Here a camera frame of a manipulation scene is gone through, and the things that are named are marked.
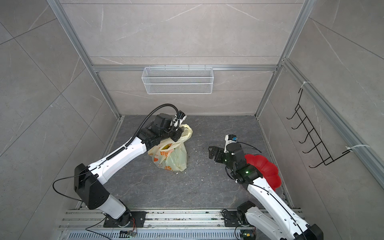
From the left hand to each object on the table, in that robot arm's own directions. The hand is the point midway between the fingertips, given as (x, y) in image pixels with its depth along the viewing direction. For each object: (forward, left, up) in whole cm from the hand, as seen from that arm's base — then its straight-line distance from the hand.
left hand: (180, 123), depth 79 cm
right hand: (-11, -18, -7) cm, 23 cm away
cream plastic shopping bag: (-10, +6, -15) cm, 19 cm away
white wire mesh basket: (+37, +2, +3) cm, 37 cm away
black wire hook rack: (-21, -61, +6) cm, 65 cm away
